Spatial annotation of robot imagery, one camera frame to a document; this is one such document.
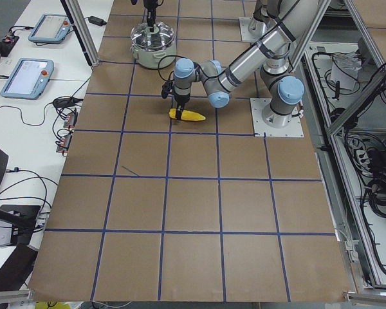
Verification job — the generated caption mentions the teach pendant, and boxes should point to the teach pendant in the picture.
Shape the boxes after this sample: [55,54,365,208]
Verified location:
[0,58,54,100]
[28,14,71,44]

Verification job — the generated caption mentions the coiled black cables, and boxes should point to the coiled black cables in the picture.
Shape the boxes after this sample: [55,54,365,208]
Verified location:
[347,135,386,220]

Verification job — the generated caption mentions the aluminium frame post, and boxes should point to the aluminium frame post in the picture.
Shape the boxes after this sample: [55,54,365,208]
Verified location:
[60,0,100,68]

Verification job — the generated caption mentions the far teach pendant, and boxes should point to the far teach pendant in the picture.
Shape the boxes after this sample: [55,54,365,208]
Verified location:
[28,14,71,44]

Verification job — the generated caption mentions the glass pot lid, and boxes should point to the glass pot lid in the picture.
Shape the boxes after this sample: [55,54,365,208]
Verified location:
[131,22,175,52]

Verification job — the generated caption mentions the black monitor stand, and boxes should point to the black monitor stand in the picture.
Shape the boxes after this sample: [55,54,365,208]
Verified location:
[0,149,41,292]

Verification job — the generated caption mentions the pale green cooking pot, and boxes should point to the pale green cooking pot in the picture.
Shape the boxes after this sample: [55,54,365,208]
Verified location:
[131,36,176,70]

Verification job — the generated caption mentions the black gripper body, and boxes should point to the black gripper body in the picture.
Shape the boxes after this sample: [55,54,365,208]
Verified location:
[147,7,156,24]
[174,95,188,111]

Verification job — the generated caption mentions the near teach pendant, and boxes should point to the near teach pendant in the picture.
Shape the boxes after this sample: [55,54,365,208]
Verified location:
[0,58,54,100]

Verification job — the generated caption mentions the black electronics box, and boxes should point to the black electronics box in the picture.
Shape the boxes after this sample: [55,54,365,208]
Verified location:
[0,35,19,57]

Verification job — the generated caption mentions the aluminium side frame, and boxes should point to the aluminium side frame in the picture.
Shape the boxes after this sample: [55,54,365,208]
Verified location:
[302,1,386,306]

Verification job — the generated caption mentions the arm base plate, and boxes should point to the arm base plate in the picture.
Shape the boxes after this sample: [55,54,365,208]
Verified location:
[239,17,268,42]
[250,98,304,138]

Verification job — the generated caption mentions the black power adapter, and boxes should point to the black power adapter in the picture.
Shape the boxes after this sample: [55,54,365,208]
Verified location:
[88,15,107,26]

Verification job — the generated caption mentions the yellow corn cob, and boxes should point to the yellow corn cob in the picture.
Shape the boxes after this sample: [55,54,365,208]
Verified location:
[169,108,206,122]

